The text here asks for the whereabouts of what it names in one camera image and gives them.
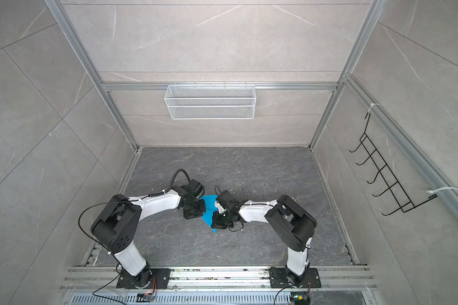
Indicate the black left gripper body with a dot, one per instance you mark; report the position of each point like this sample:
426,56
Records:
196,209

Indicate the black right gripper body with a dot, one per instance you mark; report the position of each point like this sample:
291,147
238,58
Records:
222,220

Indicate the blue square paper sheet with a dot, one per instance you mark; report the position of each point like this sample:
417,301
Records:
210,201

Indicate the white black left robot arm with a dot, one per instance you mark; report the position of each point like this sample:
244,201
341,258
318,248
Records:
116,225

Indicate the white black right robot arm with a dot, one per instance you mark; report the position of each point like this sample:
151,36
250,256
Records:
291,222

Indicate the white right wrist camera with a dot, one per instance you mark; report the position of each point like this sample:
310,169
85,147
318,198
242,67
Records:
219,207

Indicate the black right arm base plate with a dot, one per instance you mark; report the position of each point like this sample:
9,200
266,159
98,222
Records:
283,277

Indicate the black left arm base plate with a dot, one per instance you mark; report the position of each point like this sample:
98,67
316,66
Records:
145,280

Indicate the white wire mesh basket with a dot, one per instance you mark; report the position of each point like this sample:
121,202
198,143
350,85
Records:
186,102

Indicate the aluminium front rail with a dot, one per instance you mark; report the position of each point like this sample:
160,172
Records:
226,278

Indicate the black wire hook rack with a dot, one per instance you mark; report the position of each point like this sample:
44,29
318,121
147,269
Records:
385,172

